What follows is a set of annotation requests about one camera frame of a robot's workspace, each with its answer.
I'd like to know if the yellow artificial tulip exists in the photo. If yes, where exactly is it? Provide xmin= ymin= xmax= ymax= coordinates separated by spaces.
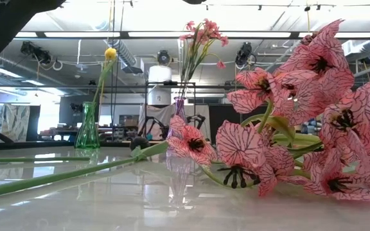
xmin=90 ymin=47 xmax=118 ymax=107

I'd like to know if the white cylindrical tank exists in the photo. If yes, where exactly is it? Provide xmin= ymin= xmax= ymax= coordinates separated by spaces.
xmin=148 ymin=65 xmax=173 ymax=106

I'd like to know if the white glossy table sheet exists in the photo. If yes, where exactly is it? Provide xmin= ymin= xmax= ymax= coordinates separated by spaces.
xmin=0 ymin=146 xmax=370 ymax=231

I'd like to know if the purple glass vase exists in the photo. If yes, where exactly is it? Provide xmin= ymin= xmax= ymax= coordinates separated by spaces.
xmin=167 ymin=97 xmax=189 ymax=151

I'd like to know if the ceiling light bar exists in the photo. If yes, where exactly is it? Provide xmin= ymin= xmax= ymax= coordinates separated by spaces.
xmin=0 ymin=30 xmax=370 ymax=40

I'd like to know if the green glass vase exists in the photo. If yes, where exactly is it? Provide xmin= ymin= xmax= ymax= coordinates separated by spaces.
xmin=74 ymin=101 xmax=101 ymax=150

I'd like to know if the pink artificial flower bunch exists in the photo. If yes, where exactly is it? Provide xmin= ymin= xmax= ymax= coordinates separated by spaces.
xmin=178 ymin=18 xmax=230 ymax=99
xmin=166 ymin=18 xmax=370 ymax=202

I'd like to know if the black cabinet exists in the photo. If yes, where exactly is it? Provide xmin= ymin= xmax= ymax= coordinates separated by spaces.
xmin=207 ymin=104 xmax=269 ymax=144

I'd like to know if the black tripod stand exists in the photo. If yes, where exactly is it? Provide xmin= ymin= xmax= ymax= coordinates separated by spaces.
xmin=0 ymin=140 xmax=173 ymax=152

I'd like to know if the grey spiral air duct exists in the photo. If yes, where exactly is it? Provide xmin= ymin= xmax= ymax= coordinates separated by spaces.
xmin=106 ymin=38 xmax=143 ymax=74

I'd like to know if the large silver air duct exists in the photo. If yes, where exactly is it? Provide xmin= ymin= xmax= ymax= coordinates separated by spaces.
xmin=341 ymin=38 xmax=370 ymax=60

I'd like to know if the leaf patterned curtain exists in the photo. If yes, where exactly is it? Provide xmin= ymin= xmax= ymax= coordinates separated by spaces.
xmin=0 ymin=104 xmax=31 ymax=142

